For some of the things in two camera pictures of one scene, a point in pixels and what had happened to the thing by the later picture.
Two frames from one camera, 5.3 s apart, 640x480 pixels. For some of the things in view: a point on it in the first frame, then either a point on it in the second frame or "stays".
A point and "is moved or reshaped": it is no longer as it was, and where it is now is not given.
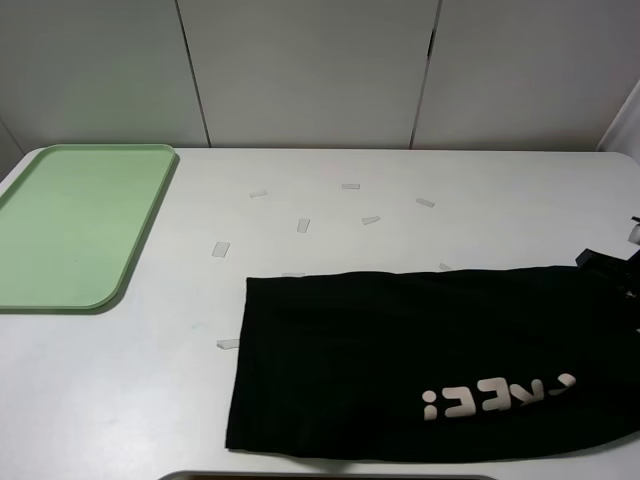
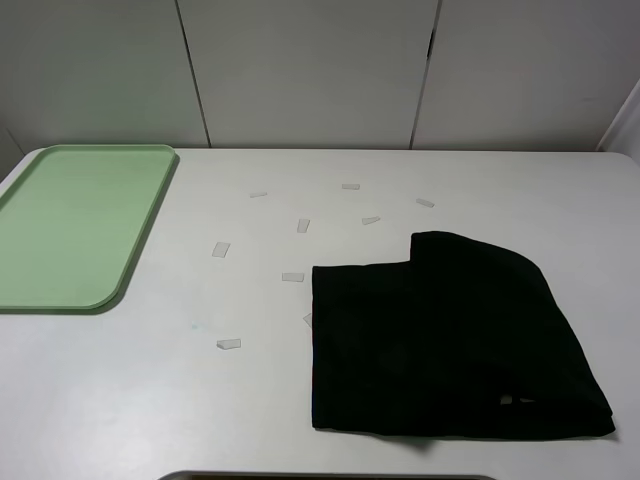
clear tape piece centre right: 368,220 stays
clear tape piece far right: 423,201 stays
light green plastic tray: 73,223 stays
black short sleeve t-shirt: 451,366 is moved or reshaped
